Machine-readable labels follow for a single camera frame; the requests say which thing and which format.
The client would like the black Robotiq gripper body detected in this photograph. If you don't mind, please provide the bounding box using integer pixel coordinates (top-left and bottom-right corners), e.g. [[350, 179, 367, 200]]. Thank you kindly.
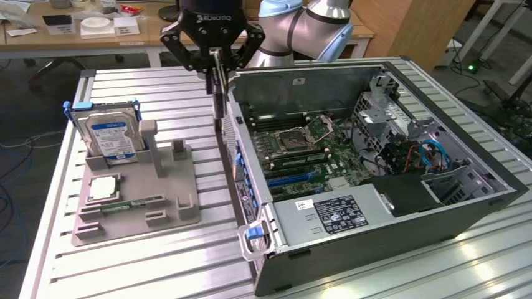
[[174, 0, 249, 60]]

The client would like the blue wire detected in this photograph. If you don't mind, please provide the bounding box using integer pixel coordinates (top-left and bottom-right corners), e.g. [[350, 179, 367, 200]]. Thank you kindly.
[[417, 140, 451, 171]]

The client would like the wooden cabinet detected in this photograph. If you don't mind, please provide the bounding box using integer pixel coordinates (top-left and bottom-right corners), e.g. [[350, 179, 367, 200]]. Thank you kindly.
[[350, 0, 477, 72]]

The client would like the hard disk in blue caddy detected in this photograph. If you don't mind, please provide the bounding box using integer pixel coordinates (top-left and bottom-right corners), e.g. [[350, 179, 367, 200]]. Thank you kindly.
[[61, 98, 143, 166]]

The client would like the grey power supply unit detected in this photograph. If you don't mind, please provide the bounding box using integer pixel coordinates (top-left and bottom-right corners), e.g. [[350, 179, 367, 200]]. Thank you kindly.
[[271, 183, 394, 247]]

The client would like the white table frame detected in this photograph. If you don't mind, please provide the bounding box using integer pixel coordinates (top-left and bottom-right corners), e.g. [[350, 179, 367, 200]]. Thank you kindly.
[[455, 0, 532, 85]]

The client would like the blue expansion slot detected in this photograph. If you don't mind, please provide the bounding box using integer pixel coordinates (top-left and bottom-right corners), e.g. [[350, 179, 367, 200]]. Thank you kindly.
[[265, 173, 311, 187]]

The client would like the small silver heatsink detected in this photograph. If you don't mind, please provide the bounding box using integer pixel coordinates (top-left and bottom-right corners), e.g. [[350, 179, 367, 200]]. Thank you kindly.
[[327, 178, 354, 191]]

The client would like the green motherboard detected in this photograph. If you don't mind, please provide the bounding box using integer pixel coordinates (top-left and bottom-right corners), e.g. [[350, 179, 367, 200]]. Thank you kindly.
[[239, 104, 374, 202]]

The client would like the green RAM stick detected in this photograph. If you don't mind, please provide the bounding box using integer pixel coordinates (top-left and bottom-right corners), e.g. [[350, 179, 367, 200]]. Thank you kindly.
[[98, 201, 146, 214]]

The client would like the black office chair base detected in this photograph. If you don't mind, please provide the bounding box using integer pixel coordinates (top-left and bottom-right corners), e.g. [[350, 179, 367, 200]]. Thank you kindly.
[[22, 55, 125, 93]]

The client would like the wooden desk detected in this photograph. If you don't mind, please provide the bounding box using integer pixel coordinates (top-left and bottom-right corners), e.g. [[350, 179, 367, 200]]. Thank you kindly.
[[0, 0, 374, 68]]

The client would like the graphics card with metal bracket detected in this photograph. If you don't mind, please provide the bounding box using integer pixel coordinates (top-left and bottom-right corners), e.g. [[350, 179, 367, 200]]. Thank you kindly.
[[203, 46, 230, 120]]

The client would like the white block with round bowl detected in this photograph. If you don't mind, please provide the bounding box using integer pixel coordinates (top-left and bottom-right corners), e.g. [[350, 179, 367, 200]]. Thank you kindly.
[[78, 17, 115, 40]]

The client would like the black and white box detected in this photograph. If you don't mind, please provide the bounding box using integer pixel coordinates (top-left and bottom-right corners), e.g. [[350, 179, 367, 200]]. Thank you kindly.
[[42, 14, 77, 36]]

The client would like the blue floor cable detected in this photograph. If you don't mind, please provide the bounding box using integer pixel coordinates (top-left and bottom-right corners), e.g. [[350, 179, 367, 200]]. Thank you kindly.
[[0, 146, 34, 268]]

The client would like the open black PC case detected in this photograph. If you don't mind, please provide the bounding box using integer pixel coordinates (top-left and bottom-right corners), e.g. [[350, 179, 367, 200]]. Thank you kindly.
[[210, 60, 529, 297]]

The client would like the white paper slip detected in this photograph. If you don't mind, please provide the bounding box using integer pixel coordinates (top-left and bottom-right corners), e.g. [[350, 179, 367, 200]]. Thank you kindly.
[[5, 27, 37, 37]]

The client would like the plain white box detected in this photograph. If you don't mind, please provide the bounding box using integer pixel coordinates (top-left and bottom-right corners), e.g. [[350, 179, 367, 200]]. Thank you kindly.
[[111, 17, 137, 36]]

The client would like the CPU socket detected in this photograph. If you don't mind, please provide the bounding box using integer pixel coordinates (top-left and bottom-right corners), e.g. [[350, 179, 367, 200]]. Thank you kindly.
[[275, 126, 317, 153]]

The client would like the grey parts rack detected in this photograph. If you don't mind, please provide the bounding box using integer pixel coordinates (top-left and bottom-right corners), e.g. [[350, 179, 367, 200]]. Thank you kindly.
[[70, 120, 203, 249]]

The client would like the silver CPU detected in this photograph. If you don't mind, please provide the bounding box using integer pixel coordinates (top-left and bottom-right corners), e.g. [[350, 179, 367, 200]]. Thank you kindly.
[[86, 178, 118, 200]]

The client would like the metal socket cover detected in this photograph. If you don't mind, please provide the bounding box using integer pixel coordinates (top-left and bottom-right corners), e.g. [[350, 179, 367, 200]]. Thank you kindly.
[[305, 113, 335, 144]]

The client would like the black RAM stick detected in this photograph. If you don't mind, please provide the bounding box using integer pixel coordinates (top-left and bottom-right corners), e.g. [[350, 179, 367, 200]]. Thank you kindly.
[[269, 151, 329, 169]]

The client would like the metal disk bay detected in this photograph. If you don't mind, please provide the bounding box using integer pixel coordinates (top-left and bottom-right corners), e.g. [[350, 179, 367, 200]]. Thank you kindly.
[[351, 92, 437, 156]]

